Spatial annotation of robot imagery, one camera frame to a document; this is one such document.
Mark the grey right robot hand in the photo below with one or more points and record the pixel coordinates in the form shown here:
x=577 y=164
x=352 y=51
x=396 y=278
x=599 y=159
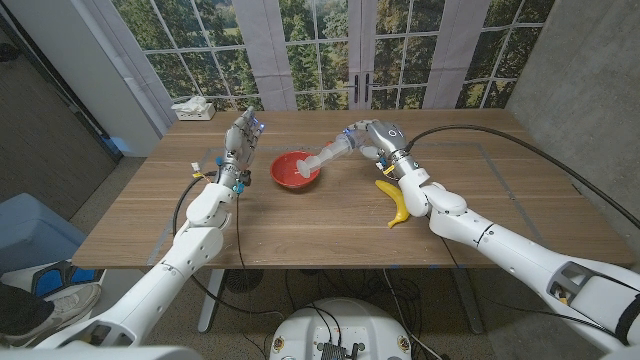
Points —
x=390 y=140

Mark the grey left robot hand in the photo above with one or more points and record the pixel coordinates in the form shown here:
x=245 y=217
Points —
x=240 y=145

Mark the large clear plastic syringe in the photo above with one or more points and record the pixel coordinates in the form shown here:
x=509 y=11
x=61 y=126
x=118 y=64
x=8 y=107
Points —
x=330 y=152

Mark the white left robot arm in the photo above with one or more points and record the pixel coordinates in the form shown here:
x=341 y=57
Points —
x=160 y=280

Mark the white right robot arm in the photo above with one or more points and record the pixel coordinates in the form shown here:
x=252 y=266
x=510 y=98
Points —
x=515 y=255

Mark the red bowl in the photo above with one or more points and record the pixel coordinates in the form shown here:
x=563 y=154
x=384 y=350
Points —
x=285 y=172

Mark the yellow toy banana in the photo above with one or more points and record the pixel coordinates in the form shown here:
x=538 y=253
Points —
x=397 y=200

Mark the white box with tissue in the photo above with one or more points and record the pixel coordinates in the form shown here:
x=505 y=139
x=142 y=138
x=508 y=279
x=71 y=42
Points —
x=196 y=112

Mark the printed window backdrop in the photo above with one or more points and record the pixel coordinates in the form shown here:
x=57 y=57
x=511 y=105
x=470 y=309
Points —
x=310 y=60

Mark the wooden table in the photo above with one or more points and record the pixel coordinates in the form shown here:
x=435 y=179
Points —
x=320 y=235

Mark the black round fan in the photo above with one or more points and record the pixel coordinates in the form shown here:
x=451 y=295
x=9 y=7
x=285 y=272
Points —
x=243 y=280

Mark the white table leg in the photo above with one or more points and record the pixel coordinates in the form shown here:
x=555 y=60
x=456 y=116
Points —
x=210 y=305

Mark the grey table leg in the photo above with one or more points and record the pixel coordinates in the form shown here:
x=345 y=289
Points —
x=470 y=305

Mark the white robot torso base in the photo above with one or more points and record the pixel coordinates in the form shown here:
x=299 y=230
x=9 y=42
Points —
x=345 y=325

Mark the dark brown door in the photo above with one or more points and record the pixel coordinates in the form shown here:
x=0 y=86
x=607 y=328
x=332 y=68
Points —
x=45 y=150

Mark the blue-grey plastic bin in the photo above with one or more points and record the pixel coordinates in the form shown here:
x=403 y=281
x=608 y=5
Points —
x=35 y=230

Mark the black and blue pad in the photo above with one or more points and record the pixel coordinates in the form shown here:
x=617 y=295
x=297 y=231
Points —
x=55 y=277

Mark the grey sneaker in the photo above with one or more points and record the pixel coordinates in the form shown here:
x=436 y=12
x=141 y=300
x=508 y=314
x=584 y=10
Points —
x=60 y=312

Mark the white robot chest edge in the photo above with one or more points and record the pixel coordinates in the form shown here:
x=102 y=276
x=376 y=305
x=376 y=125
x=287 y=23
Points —
x=100 y=354

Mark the black trouser leg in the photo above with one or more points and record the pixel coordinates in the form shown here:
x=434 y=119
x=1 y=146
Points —
x=20 y=307

